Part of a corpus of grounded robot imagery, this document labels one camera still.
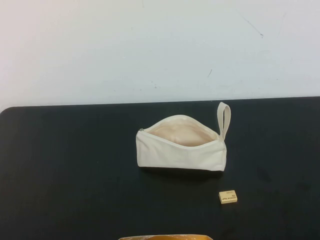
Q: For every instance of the small yellow eraser block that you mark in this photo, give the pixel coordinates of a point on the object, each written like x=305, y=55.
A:
x=228, y=198

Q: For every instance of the cream canvas pencil case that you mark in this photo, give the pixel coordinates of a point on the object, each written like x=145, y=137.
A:
x=170, y=155

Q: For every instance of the yellow orange rimmed object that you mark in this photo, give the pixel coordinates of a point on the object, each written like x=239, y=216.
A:
x=165, y=237

